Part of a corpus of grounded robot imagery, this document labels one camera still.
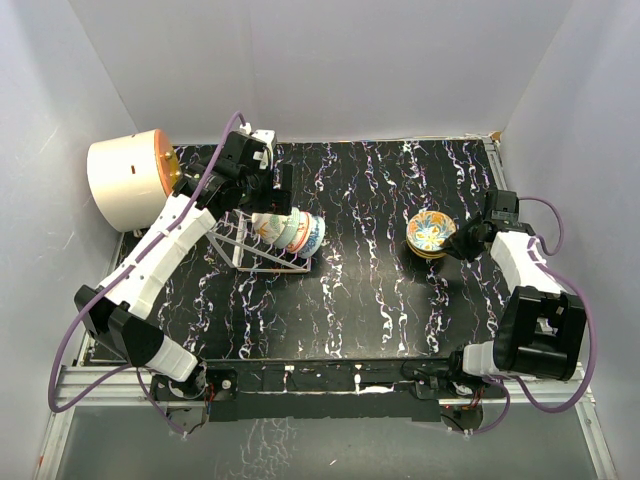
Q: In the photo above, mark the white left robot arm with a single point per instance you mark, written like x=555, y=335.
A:
x=114, y=313

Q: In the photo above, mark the blue rose pattern bowl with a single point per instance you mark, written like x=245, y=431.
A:
x=315, y=239

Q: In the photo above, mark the green sprig pattern bowl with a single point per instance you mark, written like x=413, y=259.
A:
x=268, y=226

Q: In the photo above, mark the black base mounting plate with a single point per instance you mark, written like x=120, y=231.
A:
x=413, y=388

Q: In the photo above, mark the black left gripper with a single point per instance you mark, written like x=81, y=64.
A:
x=275, y=200

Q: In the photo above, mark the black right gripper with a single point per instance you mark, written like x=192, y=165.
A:
x=459, y=248

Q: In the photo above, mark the yellow sun pattern bowl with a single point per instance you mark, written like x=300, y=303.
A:
x=429, y=256

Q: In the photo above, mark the orange leaf pattern bowl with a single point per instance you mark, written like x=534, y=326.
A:
x=412, y=247

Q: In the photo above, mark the red flower striped bowl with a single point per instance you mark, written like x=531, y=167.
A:
x=302, y=233

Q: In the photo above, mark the aluminium frame rail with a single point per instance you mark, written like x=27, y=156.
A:
x=97, y=386

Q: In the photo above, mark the white wire dish rack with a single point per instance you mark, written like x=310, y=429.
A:
x=240, y=248

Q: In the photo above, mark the light green checkered bowl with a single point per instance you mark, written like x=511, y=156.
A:
x=290, y=229

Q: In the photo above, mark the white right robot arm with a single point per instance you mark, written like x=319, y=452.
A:
x=542, y=326

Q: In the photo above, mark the white cylinder with orange lid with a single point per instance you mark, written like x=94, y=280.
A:
x=131, y=177

